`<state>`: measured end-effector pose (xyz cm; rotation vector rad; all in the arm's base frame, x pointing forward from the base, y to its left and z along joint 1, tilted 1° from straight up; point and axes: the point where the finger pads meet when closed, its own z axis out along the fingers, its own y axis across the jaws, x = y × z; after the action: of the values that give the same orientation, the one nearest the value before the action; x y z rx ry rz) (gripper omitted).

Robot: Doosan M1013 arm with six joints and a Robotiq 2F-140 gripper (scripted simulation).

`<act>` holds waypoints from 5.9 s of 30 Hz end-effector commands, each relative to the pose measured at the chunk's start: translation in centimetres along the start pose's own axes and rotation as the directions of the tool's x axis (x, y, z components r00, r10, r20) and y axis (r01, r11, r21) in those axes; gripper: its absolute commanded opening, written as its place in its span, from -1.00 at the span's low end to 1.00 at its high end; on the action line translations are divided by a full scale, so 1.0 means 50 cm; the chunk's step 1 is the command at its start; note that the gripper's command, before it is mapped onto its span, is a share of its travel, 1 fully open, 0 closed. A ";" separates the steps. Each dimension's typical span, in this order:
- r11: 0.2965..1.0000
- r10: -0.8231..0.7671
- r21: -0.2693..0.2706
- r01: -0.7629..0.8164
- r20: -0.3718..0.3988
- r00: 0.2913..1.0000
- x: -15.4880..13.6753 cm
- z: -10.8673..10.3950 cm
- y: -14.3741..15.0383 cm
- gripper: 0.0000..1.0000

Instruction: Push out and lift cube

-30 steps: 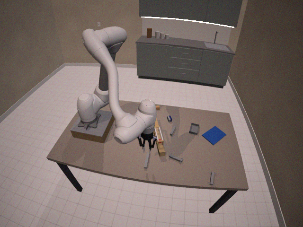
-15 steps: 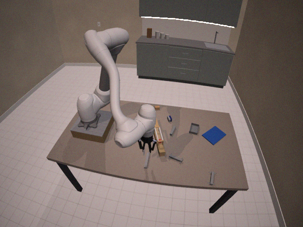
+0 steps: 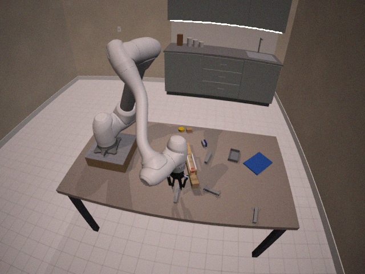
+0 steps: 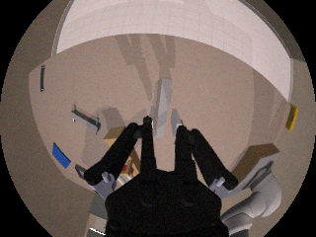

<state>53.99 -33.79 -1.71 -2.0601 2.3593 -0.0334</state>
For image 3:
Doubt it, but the blue flat rectangular slab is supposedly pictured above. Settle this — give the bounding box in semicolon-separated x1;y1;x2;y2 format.
243;152;273;175

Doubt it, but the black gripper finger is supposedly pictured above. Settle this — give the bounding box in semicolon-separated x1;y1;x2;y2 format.
178;175;188;194
167;175;175;193

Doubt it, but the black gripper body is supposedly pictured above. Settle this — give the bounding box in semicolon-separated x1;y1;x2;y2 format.
170;172;184;180

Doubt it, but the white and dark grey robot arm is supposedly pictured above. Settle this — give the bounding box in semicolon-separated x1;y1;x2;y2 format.
92;37;188;186

